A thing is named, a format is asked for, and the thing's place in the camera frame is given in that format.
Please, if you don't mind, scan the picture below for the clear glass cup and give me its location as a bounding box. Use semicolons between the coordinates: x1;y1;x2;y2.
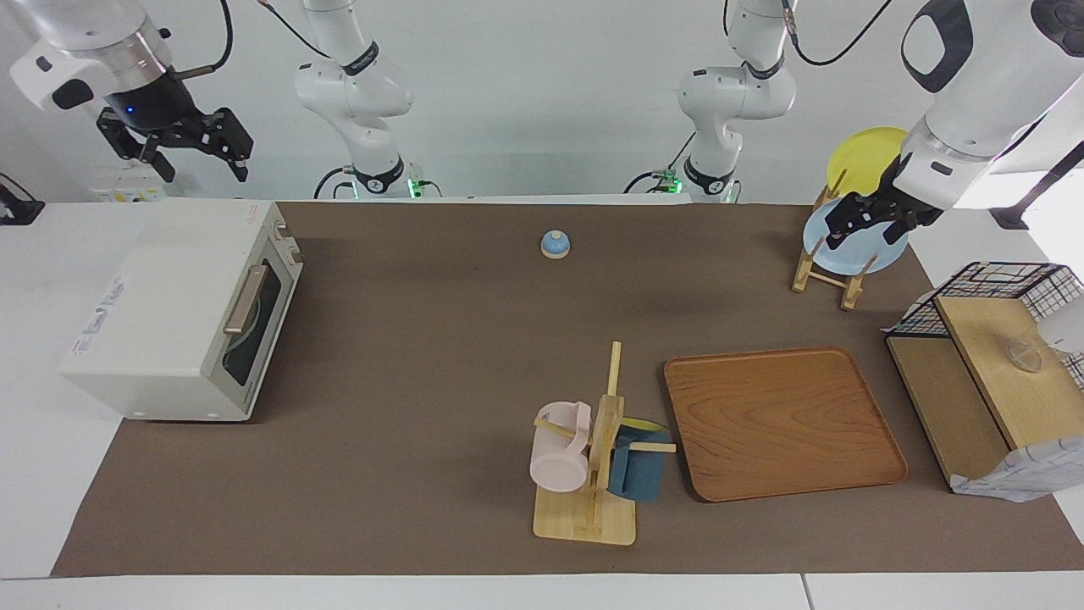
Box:
1004;337;1047;374

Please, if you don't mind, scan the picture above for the brown wooden tray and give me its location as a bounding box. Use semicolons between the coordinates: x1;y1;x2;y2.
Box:
663;346;909;503

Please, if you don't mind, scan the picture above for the copper oven door handle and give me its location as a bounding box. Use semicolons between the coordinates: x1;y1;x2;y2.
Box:
222;263;270;336

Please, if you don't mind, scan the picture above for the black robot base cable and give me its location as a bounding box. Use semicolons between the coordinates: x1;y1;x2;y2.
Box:
313;165;352;201
624;131;697;196

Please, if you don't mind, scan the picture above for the wooden mug tree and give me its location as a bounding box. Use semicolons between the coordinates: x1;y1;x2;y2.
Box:
533;341;678;546

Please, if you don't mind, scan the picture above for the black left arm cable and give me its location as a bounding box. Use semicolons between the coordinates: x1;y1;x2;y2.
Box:
724;0;896;67

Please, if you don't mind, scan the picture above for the white rounded object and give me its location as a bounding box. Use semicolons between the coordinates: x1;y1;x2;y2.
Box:
1037;297;1084;352

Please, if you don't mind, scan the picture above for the black camera stand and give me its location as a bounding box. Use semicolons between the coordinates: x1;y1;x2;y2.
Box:
989;140;1084;231

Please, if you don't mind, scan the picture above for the yellow plate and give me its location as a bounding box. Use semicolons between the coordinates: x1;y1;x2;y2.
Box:
826;126;911;197

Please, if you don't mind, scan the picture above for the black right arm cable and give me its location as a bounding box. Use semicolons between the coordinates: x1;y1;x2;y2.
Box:
169;0;333;81

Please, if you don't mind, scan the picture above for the black device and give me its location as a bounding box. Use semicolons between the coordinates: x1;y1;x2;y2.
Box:
0;174;45;226

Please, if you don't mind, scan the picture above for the pink mug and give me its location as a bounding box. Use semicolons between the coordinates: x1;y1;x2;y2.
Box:
529;401;593;493

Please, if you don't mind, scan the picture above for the white toaster oven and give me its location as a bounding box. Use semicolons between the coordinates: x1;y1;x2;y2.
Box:
58;199;304;422

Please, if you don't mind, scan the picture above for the wooden plate rack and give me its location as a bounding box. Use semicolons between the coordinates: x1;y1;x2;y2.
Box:
792;169;879;311

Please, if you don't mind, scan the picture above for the black wire basket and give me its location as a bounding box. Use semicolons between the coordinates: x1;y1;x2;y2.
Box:
885;262;1084;391

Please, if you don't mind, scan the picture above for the dark teal mug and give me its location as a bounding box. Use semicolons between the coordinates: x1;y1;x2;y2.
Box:
607;417;670;502

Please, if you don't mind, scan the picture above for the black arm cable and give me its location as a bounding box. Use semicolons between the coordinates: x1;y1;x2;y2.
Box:
169;0;333;81
724;0;896;67

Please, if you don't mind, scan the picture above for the brown table mat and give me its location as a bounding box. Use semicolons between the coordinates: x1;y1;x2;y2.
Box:
51;202;1084;579

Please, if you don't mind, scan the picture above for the wooden box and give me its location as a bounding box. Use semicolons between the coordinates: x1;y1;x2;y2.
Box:
885;295;1084;491

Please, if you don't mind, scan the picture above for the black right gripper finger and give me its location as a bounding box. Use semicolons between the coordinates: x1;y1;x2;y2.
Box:
96;108;176;183
200;108;254;183

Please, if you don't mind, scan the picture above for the glass oven door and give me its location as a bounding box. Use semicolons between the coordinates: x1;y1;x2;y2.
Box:
202;230;304;422

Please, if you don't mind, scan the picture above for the light blue plate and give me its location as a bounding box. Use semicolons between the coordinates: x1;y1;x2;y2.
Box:
802;197;910;275

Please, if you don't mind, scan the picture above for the white yellow box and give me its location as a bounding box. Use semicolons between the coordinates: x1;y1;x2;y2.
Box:
91;165;170;202

